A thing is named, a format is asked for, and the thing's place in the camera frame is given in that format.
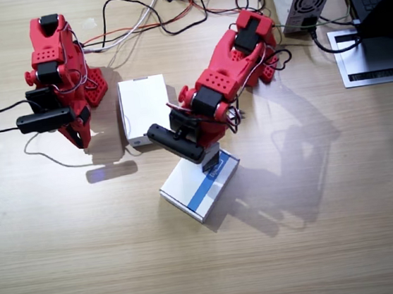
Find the red robot arm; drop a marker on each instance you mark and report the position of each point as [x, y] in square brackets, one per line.
[222, 62]
[50, 46]

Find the white box with blue stripe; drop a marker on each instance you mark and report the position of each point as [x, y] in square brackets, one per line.
[187, 187]

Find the plain white box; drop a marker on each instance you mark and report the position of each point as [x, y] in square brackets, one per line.
[142, 103]

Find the black webcam on gripper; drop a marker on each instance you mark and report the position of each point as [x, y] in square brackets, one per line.
[46, 121]
[174, 143]

